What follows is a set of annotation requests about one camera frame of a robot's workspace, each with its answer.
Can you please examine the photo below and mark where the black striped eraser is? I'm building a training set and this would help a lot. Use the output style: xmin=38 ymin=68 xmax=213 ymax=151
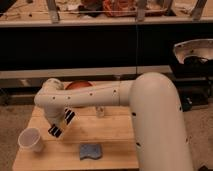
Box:
xmin=48 ymin=108 xmax=75 ymax=138

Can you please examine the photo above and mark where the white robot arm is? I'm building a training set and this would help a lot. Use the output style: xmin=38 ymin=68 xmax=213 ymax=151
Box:
xmin=34 ymin=72 xmax=194 ymax=171

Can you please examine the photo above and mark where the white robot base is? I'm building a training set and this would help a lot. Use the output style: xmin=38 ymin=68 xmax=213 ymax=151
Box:
xmin=173 ymin=38 xmax=213 ymax=64

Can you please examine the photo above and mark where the blue sponge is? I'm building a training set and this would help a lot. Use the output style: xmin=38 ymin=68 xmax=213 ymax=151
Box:
xmin=79 ymin=143 xmax=102 ymax=160

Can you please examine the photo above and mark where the clear glass bottle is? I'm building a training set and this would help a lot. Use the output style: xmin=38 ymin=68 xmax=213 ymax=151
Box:
xmin=96 ymin=106 xmax=105 ymax=117

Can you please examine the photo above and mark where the orange wooden bowl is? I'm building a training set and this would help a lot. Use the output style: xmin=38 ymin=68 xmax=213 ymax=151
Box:
xmin=66 ymin=80 xmax=91 ymax=90

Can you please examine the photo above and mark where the wooden folding table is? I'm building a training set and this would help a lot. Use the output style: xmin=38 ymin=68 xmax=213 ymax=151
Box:
xmin=13 ymin=105 xmax=138 ymax=171

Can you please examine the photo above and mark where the orange crate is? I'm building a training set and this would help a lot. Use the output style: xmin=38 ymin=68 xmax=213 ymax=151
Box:
xmin=103 ymin=0 xmax=136 ymax=17

